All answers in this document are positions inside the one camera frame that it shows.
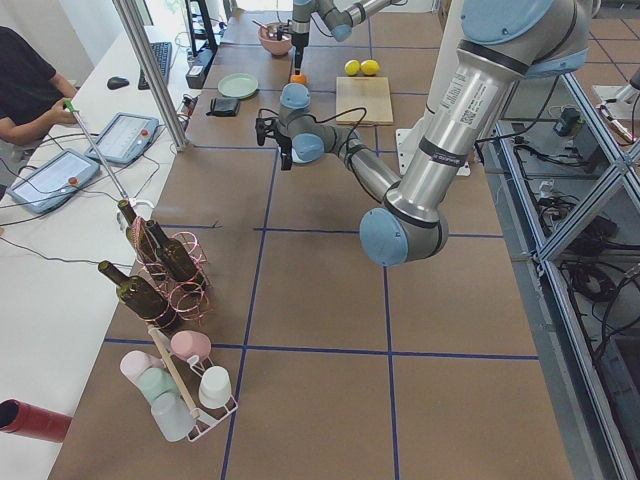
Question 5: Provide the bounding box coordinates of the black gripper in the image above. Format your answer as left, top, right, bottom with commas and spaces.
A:
254, 116, 293, 171
277, 20, 308, 74

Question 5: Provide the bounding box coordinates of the orange fruit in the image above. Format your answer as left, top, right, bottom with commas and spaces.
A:
290, 73, 308, 85

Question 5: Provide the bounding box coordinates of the light blue plate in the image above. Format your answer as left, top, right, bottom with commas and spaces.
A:
292, 150, 324, 165

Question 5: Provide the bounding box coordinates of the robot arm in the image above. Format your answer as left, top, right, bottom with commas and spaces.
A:
286, 0, 406, 75
255, 0, 598, 266

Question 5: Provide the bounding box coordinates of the light green plate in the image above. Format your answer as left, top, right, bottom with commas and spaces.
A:
217, 73, 259, 99

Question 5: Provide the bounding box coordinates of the pink bowl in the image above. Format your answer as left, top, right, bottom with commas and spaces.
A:
258, 27, 293, 56

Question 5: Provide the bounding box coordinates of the metal scoop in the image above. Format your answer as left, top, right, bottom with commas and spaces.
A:
253, 20, 291, 41

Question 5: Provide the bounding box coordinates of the upper yellow lemon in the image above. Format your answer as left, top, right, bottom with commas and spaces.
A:
344, 59, 361, 77

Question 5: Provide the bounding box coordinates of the yellow lemon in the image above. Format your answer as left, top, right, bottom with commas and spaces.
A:
344, 59, 361, 77
360, 59, 380, 76

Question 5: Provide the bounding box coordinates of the lower yellow lemon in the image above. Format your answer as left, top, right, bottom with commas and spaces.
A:
360, 59, 380, 76

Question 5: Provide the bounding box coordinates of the wooden cutting board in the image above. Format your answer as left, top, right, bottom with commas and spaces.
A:
336, 76, 394, 125

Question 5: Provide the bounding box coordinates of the black keyboard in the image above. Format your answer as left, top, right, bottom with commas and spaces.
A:
137, 41, 173, 92

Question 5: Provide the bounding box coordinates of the far teach pendant tablet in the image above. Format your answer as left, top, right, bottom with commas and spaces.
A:
95, 112, 159, 165

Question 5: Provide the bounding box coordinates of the teach pendant tablet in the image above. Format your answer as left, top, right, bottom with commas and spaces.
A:
95, 112, 159, 165
8, 149, 100, 214

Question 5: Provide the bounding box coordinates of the black computer mouse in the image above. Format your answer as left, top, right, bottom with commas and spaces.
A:
106, 76, 130, 90

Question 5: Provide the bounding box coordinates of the dark green wine bottle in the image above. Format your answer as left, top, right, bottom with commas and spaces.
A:
98, 260, 183, 335

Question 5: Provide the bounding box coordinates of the near teach pendant tablet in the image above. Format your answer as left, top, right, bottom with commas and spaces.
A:
8, 149, 100, 214

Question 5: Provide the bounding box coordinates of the person in black shirt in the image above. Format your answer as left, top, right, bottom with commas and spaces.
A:
1, 27, 77, 146

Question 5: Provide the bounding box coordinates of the white cup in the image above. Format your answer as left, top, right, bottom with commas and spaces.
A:
198, 366, 232, 409

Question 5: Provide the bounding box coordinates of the light pink cup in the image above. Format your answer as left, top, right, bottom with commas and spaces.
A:
119, 350, 164, 386

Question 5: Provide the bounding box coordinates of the mint green cup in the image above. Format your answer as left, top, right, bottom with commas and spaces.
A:
136, 367, 179, 404

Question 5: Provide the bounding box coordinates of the pale grey cup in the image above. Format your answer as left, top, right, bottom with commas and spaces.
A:
151, 392, 196, 442

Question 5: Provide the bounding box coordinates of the red cylinder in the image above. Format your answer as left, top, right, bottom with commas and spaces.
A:
1, 399, 72, 443

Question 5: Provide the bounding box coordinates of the copper wire bottle rack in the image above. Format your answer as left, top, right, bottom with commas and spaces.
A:
125, 216, 211, 325

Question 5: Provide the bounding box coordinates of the aluminium frame post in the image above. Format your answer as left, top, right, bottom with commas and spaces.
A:
112, 0, 188, 152

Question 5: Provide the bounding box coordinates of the metal rod green handle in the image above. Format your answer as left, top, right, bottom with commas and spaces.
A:
63, 98, 129, 200

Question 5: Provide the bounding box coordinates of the wooden rack handle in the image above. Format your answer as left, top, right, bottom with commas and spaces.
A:
148, 327, 200, 419

